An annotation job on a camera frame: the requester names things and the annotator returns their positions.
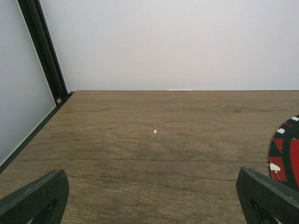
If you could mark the round red black poker mat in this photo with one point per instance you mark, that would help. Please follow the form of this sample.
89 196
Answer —
284 154

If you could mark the black enclosure frame post left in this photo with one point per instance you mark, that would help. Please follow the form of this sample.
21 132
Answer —
36 23

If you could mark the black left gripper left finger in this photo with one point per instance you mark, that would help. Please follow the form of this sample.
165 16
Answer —
42 201

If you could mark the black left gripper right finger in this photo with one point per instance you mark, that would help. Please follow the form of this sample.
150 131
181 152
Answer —
264 200

